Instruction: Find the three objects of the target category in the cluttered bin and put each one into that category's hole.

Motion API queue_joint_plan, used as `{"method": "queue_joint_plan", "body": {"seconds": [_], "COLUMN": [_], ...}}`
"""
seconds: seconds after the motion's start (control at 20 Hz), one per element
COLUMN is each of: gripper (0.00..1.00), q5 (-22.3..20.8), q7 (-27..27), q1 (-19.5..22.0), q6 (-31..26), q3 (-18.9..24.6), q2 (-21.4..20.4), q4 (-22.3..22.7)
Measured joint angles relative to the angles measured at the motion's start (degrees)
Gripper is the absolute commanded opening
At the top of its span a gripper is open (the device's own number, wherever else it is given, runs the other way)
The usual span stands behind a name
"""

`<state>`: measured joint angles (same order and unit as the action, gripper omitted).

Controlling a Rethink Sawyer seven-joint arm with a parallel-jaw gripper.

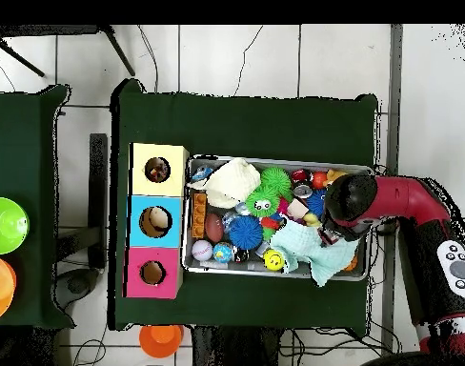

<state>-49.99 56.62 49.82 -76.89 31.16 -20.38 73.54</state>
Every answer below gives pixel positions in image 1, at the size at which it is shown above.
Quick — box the mint green waffle cloth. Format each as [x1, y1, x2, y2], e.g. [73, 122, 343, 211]
[269, 218, 360, 288]

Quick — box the cream yellow waffle cloth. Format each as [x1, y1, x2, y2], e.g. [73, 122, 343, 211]
[186, 156, 262, 210]

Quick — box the wooden box with three holes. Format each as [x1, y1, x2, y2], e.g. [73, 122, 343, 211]
[123, 142, 190, 299]

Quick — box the black drink can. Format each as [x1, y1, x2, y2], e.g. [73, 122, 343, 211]
[290, 168, 314, 200]

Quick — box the yellow smiley ball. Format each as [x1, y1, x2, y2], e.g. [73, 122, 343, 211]
[262, 249, 286, 273]

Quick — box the green spiky rubber ball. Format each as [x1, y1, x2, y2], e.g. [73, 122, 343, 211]
[259, 166, 293, 195]

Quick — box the green spiky ball with eyes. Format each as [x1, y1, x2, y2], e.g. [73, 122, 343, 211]
[245, 186, 283, 219]

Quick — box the blue spiky rubber ball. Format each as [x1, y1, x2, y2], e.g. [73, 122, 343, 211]
[228, 214, 264, 251]

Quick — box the blue globe ball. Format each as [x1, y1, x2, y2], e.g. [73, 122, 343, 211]
[212, 242, 234, 264]

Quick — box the brown toy football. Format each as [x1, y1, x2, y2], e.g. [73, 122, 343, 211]
[204, 212, 225, 244]

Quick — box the white baseball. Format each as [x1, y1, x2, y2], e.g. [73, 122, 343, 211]
[191, 238, 213, 262]

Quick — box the orange plastic bowl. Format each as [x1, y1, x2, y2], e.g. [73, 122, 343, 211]
[0, 252, 17, 324]
[138, 324, 185, 359]

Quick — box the dark green side tablecloth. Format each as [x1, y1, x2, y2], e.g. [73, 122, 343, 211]
[0, 84, 75, 331]

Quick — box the green plastic bowl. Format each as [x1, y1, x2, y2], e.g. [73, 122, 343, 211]
[0, 196, 30, 255]

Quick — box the shallow wire mesh bin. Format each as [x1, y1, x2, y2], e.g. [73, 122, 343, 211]
[181, 153, 374, 282]

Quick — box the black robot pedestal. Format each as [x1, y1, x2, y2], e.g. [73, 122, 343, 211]
[190, 326, 283, 366]

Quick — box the black metal frame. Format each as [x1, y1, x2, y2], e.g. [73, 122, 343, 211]
[0, 24, 136, 77]

